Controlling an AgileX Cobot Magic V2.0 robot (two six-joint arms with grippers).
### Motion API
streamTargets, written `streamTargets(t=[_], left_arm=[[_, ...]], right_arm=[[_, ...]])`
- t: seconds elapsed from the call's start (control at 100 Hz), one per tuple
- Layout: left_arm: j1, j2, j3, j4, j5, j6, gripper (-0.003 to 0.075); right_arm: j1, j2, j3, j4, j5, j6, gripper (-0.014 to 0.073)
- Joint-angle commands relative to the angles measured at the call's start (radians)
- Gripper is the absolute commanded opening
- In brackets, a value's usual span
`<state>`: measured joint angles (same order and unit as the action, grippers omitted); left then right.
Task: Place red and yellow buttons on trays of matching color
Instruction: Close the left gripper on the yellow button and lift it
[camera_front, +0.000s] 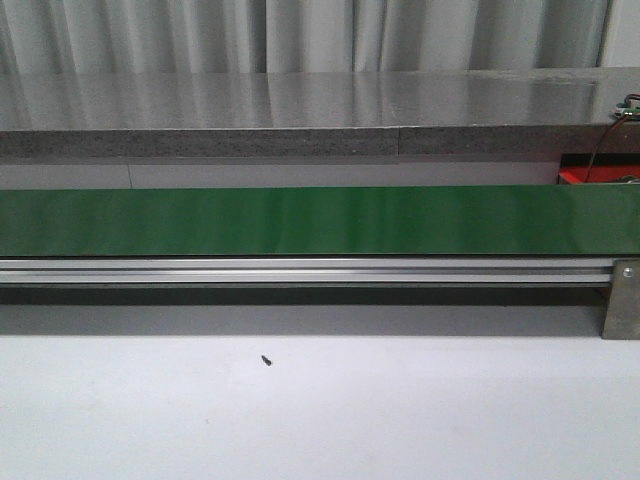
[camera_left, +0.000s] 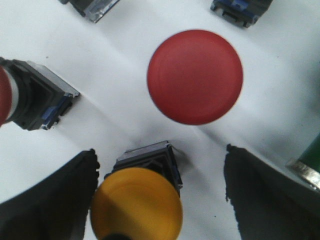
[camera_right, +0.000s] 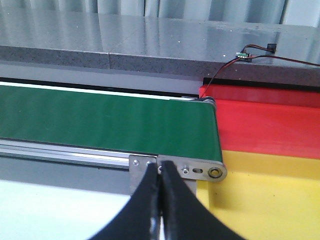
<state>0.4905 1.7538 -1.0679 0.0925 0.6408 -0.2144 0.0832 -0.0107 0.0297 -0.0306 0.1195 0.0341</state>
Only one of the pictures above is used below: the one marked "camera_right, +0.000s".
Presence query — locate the aluminium conveyor side rail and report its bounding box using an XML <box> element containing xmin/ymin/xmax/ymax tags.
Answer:
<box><xmin>0</xmin><ymin>137</ymin><xmax>131</xmax><ymax>172</ymax></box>

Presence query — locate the grey stone counter slab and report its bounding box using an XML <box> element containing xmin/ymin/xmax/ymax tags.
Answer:
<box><xmin>0</xmin><ymin>7</ymin><xmax>320</xmax><ymax>88</ymax></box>

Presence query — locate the yellow plastic tray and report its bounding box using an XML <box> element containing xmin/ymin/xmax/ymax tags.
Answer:
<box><xmin>196</xmin><ymin>150</ymin><xmax>320</xmax><ymax>240</ymax></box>

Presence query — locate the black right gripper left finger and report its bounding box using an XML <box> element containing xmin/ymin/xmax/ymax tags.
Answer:
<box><xmin>91</xmin><ymin>163</ymin><xmax>161</xmax><ymax>240</ymax></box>

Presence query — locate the red plastic tray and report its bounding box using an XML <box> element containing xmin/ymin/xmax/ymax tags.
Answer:
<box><xmin>199</xmin><ymin>84</ymin><xmax>320</xmax><ymax>159</ymax></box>

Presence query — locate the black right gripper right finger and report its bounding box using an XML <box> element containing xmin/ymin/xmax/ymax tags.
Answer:
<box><xmin>161</xmin><ymin>161</ymin><xmax>243</xmax><ymax>240</ymax></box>

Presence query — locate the small green circuit board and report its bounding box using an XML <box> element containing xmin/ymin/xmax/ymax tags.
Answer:
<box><xmin>235</xmin><ymin>51</ymin><xmax>252</xmax><ymax>62</ymax></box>

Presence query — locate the metal conveyor support bracket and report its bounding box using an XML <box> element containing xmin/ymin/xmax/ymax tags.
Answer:
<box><xmin>128</xmin><ymin>154</ymin><xmax>157</xmax><ymax>196</ymax></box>

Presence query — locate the green conveyor belt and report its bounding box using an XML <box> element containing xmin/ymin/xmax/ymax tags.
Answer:
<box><xmin>0</xmin><ymin>85</ymin><xmax>222</xmax><ymax>161</ymax></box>

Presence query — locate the red and black wire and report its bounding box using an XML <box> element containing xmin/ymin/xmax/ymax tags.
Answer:
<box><xmin>201</xmin><ymin>44</ymin><xmax>320</xmax><ymax>100</ymax></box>

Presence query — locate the grey pleated curtain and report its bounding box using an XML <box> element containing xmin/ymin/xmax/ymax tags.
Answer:
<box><xmin>0</xmin><ymin>0</ymin><xmax>320</xmax><ymax>28</ymax></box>

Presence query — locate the small black sensor block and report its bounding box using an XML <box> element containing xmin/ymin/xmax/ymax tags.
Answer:
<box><xmin>266</xmin><ymin>43</ymin><xmax>277</xmax><ymax>54</ymax></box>

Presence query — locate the metal conveyor end plate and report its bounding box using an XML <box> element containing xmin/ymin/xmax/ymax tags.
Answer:
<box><xmin>156</xmin><ymin>155</ymin><xmax>228</xmax><ymax>182</ymax></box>

